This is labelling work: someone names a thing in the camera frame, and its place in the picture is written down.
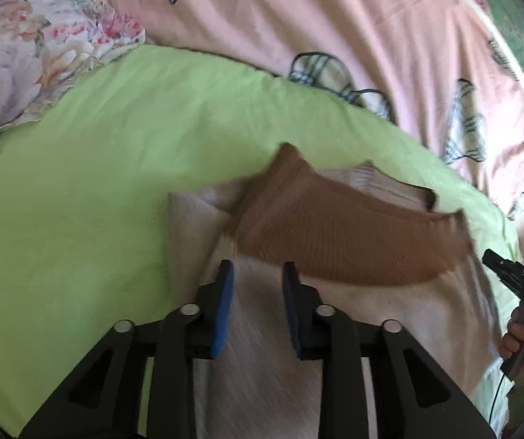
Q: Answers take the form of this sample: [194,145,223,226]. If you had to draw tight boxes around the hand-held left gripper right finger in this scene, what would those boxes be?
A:
[282,262,495,439]

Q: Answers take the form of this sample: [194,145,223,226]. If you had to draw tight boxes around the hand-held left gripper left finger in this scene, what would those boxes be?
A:
[19,260,235,439]

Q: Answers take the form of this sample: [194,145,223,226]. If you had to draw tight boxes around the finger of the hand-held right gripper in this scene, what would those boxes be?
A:
[482,249,524,301]

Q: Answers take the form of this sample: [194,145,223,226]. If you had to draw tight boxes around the beige knit sweater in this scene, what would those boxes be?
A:
[167,143,502,439]

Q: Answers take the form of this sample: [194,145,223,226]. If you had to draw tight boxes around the green bed sheet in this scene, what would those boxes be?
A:
[0,45,521,437]

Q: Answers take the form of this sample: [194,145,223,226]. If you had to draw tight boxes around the gold framed painting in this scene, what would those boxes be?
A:
[426,0,524,101]

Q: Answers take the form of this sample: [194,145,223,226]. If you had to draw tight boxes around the pink quilt with plaid hearts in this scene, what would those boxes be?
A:
[95,0,524,220]

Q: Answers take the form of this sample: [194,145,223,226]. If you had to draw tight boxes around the pink purple floral pillow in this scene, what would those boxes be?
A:
[0,0,147,193]

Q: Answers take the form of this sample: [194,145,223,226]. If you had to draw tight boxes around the black cable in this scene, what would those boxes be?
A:
[489,368,516,431]

